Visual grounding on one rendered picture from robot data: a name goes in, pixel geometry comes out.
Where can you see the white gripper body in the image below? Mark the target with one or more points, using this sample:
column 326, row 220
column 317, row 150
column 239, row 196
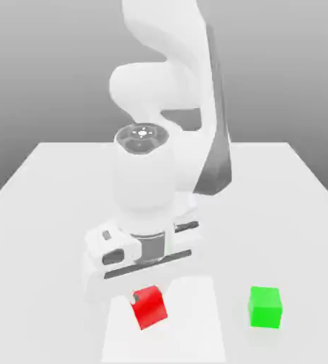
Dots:
column 152, row 271

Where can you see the small red cube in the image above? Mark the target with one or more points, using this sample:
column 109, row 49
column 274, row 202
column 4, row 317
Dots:
column 150, row 310

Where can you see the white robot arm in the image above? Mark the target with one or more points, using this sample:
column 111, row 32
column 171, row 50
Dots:
column 143, row 182

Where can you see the small green cube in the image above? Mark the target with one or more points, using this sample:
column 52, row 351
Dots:
column 265, row 308

